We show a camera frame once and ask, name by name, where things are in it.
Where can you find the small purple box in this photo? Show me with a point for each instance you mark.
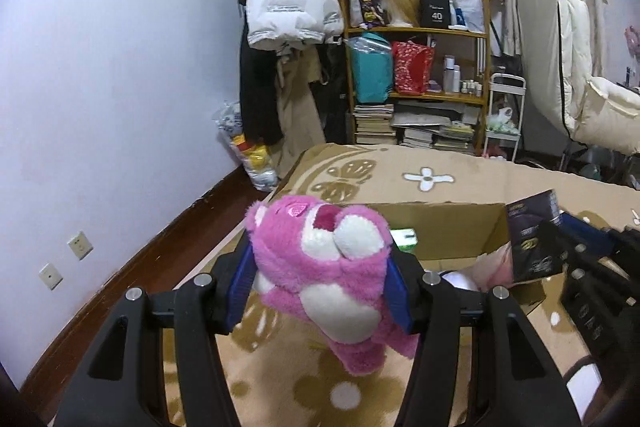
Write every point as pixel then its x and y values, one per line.
pixel 435 87

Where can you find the stack of books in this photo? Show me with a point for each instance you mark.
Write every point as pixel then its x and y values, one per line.
pixel 374 124

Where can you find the pink bear plush toy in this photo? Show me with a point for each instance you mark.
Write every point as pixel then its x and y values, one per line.
pixel 320 257

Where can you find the small cosmetic bottles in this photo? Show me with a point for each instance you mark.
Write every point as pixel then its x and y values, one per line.
pixel 471 88

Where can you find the white single-hole wall socket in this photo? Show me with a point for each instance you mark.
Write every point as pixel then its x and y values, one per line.
pixel 51 276

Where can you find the black hanging coat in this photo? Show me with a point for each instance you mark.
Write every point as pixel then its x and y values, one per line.
pixel 257 97

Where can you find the green white plastic bag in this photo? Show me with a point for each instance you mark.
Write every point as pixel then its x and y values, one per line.
pixel 500 122

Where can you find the white pump bottle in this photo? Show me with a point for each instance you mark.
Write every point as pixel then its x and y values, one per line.
pixel 456 82

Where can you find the pale pink packet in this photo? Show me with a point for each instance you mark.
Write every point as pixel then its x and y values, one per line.
pixel 495 267

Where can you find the plastic bag of toys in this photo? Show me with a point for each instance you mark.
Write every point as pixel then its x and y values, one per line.
pixel 255 167

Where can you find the brown cardboard box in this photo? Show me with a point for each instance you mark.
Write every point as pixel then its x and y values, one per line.
pixel 450 227

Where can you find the wooden shelf unit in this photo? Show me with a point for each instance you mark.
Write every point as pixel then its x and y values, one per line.
pixel 415 31

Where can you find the white power wall socket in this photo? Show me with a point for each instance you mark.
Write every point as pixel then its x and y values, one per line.
pixel 80 246

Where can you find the beige hanging garment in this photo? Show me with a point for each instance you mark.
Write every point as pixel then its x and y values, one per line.
pixel 300 117

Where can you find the white object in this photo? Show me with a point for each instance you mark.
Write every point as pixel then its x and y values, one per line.
pixel 582 387

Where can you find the tall white bottle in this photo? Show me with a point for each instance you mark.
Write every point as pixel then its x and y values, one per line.
pixel 448 74

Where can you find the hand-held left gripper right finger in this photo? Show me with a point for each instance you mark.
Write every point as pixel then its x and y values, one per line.
pixel 400 297

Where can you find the red patterned bag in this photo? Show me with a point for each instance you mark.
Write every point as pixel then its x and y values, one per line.
pixel 412 67

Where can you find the cream folded mattress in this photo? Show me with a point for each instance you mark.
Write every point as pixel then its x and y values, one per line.
pixel 570 32

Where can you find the pile of magazines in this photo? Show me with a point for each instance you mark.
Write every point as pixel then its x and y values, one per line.
pixel 435 127

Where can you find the clear plastic bag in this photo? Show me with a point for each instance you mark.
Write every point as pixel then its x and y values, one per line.
pixel 370 43

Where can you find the black hanging garment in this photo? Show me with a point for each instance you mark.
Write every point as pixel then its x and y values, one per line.
pixel 332 107

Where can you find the white trolley cart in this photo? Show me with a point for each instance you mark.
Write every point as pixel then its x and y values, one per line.
pixel 507 78

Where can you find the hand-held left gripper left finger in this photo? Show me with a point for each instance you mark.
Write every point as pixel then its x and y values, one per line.
pixel 237 292

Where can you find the black box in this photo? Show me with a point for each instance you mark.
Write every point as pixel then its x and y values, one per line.
pixel 435 12

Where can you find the dark purple packet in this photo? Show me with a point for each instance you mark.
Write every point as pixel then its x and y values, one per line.
pixel 525 227

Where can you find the teal bag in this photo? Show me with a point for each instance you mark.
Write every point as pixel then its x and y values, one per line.
pixel 370 77

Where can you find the green packet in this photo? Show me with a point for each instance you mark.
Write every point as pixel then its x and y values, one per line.
pixel 404 241

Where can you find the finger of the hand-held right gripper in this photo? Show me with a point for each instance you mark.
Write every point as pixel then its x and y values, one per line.
pixel 552 239
pixel 587 231

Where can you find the pink fluffy object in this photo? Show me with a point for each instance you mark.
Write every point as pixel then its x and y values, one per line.
pixel 632 41

